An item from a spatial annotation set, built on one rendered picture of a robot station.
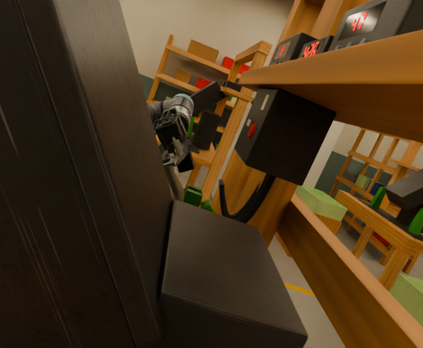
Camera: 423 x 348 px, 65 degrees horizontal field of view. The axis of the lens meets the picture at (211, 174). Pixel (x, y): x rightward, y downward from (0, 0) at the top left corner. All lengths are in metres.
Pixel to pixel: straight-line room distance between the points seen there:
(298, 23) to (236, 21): 6.65
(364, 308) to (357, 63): 0.35
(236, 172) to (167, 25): 6.72
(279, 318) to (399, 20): 0.34
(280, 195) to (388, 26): 0.56
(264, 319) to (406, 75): 0.29
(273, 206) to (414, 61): 0.66
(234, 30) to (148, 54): 1.94
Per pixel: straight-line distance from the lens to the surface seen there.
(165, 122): 0.87
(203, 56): 7.24
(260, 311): 0.42
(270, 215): 0.88
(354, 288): 0.58
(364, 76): 0.31
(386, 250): 5.92
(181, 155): 0.82
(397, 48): 0.29
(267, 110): 0.62
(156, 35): 7.83
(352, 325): 0.57
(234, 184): 1.29
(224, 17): 7.90
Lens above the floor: 1.45
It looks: 13 degrees down
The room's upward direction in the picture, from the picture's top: 22 degrees clockwise
